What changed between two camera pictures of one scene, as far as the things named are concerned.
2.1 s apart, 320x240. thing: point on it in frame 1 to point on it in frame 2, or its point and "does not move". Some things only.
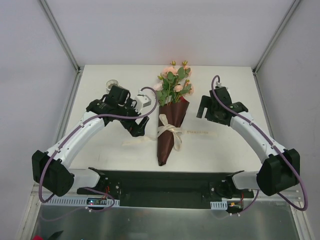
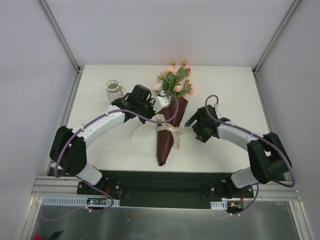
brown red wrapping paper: (174, 114) does not move
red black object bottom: (55, 236) does not move
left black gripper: (130, 122) to (149, 107)
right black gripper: (206, 107) to (195, 122)
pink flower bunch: (172, 84) does not move
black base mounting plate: (166, 189) does not move
